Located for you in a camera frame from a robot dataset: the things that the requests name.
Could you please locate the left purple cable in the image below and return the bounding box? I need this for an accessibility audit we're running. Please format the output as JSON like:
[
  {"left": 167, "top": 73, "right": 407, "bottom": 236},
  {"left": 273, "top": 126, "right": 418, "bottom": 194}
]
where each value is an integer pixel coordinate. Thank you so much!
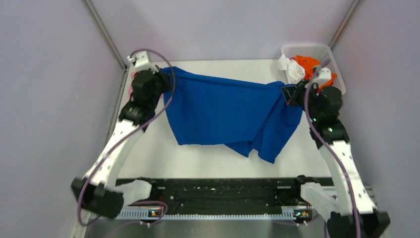
[{"left": 76, "top": 49, "right": 176, "bottom": 227}]

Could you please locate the aluminium rail frame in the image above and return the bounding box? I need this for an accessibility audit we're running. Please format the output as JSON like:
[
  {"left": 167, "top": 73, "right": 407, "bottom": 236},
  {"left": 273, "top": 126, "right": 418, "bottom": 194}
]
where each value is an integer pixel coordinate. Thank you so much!
[{"left": 328, "top": 185, "right": 388, "bottom": 238}]

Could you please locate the corner metal post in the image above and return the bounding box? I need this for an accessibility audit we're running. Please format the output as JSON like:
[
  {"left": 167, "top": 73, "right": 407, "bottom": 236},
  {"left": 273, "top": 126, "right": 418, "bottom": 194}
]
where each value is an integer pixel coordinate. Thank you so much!
[
  {"left": 81, "top": 0, "right": 127, "bottom": 70},
  {"left": 328, "top": 0, "right": 364, "bottom": 49}
]

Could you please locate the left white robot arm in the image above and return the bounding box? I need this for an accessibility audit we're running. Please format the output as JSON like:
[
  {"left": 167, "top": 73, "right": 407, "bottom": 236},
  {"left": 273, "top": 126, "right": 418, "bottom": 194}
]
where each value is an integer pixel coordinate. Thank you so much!
[{"left": 71, "top": 69, "right": 176, "bottom": 226}]

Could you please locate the orange t-shirt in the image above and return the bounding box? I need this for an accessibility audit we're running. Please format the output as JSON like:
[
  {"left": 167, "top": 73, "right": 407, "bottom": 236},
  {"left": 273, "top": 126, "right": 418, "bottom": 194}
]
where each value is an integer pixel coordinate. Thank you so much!
[{"left": 293, "top": 55, "right": 337, "bottom": 88}]

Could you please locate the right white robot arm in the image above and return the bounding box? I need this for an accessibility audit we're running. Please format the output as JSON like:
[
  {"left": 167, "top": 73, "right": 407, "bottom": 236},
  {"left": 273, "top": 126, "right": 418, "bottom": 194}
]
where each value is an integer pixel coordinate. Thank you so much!
[{"left": 281, "top": 80, "right": 390, "bottom": 238}]

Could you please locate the white t-shirt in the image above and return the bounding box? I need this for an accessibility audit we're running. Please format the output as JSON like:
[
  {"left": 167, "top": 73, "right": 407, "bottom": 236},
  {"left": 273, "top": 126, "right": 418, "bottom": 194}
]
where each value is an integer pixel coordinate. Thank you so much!
[{"left": 277, "top": 55, "right": 306, "bottom": 84}]

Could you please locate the white plastic laundry basket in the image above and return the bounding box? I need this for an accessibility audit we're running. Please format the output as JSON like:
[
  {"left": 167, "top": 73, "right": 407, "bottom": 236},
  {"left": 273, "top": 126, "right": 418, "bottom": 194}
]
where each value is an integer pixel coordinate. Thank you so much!
[{"left": 281, "top": 43, "right": 346, "bottom": 95}]

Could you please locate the folded pink t-shirt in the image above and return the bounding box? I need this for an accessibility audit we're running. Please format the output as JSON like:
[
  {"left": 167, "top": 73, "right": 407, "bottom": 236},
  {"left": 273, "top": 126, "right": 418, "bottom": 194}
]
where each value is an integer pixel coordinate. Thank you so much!
[{"left": 128, "top": 72, "right": 136, "bottom": 101}]

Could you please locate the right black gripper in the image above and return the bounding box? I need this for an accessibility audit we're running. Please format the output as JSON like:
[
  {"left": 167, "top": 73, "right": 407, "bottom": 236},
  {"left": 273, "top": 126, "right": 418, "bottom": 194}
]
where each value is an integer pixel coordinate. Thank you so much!
[{"left": 281, "top": 78, "right": 320, "bottom": 119}]

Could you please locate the blue printed t-shirt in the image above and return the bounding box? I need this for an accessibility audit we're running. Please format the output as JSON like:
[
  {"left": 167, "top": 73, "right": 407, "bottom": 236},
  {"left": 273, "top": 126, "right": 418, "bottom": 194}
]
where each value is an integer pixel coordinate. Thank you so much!
[{"left": 163, "top": 67, "right": 302, "bottom": 163}]

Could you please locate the right corner metal post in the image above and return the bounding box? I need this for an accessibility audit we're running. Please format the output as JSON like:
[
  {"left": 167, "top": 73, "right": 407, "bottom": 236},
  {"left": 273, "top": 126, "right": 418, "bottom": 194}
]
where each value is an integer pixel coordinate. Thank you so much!
[{"left": 328, "top": 0, "right": 364, "bottom": 49}]

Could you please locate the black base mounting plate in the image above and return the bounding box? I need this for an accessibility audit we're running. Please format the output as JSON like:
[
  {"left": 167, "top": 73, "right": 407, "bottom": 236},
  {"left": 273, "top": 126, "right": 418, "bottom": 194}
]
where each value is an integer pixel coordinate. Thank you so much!
[{"left": 119, "top": 177, "right": 335, "bottom": 218}]

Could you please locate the grey slotted cable duct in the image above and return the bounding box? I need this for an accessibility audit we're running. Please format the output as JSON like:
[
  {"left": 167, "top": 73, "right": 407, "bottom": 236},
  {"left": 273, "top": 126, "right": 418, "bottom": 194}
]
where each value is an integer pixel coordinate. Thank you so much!
[{"left": 115, "top": 208, "right": 296, "bottom": 221}]

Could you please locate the left corner metal post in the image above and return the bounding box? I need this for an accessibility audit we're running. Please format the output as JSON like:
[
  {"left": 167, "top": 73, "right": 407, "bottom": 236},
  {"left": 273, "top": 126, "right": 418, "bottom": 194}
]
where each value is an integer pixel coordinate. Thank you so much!
[{"left": 81, "top": 0, "right": 127, "bottom": 70}]

